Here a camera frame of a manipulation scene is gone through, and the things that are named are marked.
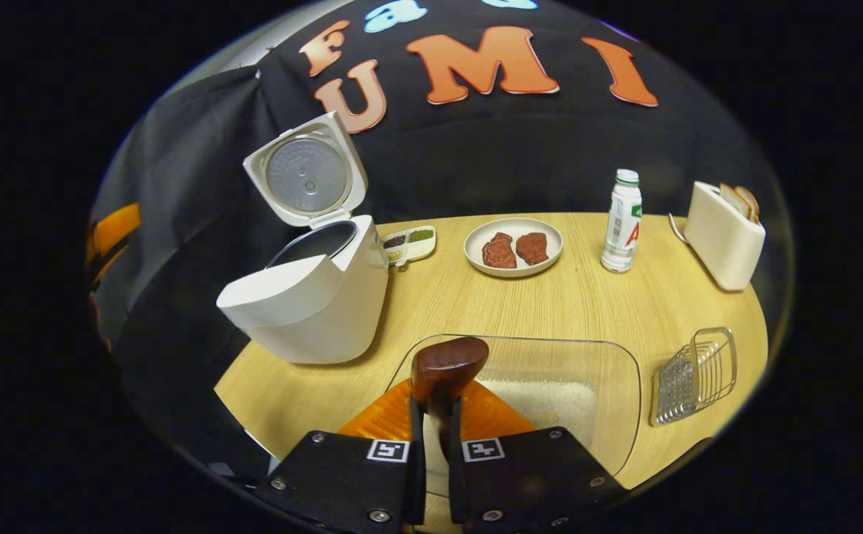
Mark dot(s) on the white bottle with green cap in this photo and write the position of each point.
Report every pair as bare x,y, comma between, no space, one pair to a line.
622,222

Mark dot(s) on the red meat piece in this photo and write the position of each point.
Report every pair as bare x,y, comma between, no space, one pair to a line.
500,252
532,248

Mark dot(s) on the white toaster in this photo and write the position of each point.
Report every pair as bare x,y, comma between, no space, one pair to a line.
724,248

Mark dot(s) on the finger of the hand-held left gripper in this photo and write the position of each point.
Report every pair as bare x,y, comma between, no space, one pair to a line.
109,267
116,226

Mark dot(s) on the white rice cooker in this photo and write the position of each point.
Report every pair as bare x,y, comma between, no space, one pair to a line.
313,311

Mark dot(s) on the white divided condiment dish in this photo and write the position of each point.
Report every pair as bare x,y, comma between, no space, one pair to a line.
420,241

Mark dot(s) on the white round plate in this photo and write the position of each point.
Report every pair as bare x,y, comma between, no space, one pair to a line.
476,248

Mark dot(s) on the brown wooden spoon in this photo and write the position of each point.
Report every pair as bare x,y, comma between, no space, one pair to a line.
446,367

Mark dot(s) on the black backdrop cloth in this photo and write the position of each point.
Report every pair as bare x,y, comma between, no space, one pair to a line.
513,148

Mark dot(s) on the toasted bread slice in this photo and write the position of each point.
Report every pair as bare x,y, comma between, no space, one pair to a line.
734,199
750,202

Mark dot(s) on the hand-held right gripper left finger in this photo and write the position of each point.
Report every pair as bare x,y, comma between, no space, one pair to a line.
342,482

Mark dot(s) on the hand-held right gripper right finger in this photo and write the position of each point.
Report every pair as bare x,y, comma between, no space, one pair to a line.
535,482

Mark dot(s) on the clear plastic rice container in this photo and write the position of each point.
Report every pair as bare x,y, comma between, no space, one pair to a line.
617,400

